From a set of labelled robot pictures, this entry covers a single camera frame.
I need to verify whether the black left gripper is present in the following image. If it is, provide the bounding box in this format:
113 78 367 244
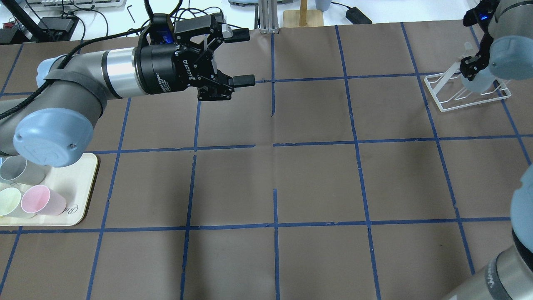
134 13 256 101

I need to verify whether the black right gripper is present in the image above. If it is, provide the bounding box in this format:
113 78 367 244
459 0 499 81

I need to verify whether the pale blue plastic cup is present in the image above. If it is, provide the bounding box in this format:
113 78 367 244
461 68 496 94

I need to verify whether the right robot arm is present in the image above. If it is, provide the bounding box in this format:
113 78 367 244
459 0 533 81

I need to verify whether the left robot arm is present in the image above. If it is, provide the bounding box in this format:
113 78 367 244
0 13 256 168

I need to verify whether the blue cup on desk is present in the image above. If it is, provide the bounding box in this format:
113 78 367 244
315 0 332 12

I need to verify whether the pink plastic cup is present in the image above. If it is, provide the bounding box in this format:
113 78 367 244
21 185 67 216

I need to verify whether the grey plastic cup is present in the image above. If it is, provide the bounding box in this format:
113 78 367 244
0 156 46 185

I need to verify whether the white plastic cup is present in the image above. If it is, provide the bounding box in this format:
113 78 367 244
0 187 36 219

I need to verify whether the wooden mug tree stand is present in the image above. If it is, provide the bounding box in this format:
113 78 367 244
282 0 324 28

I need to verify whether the black power adapter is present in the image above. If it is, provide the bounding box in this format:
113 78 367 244
345 6 373 25

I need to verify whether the black allen key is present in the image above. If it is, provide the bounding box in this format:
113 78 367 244
126 5 136 23

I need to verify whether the cream plastic tray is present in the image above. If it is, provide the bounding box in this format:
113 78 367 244
0 152 99 227

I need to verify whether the white wire cup rack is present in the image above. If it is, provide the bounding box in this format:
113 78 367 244
424 42 512 112

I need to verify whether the aluminium frame post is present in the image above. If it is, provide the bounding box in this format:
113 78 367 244
258 0 279 34

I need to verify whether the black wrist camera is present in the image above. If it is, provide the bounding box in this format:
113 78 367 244
148 13 176 45

